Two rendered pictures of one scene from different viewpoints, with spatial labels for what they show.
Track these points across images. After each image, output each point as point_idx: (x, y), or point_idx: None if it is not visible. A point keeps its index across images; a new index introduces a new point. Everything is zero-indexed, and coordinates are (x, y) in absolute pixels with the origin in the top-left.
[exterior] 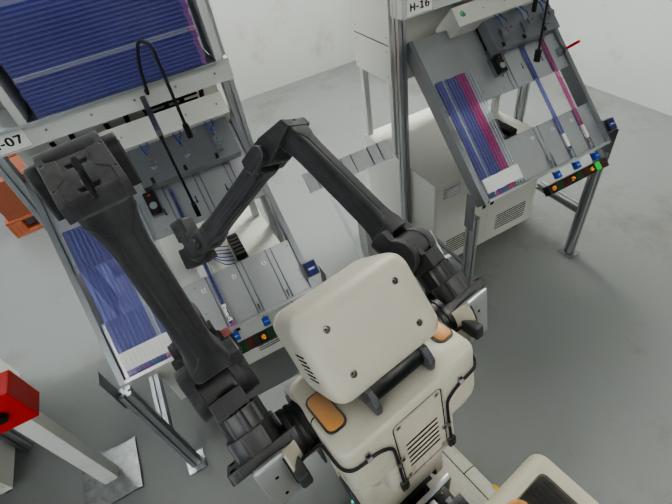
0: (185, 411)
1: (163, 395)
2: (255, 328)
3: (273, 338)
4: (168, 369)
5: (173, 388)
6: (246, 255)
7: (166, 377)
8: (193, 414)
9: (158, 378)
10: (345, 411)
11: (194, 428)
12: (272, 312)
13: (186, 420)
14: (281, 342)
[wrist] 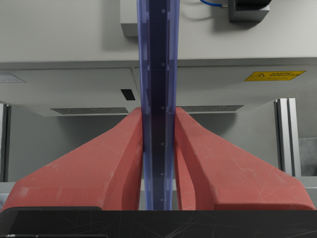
0: (47, 125)
1: (3, 148)
2: (179, 102)
3: (195, 109)
4: (22, 104)
5: (32, 111)
6: (265, 3)
7: (20, 106)
8: (55, 135)
9: (2, 114)
10: None
11: (52, 155)
12: (221, 97)
13: (45, 138)
14: (201, 112)
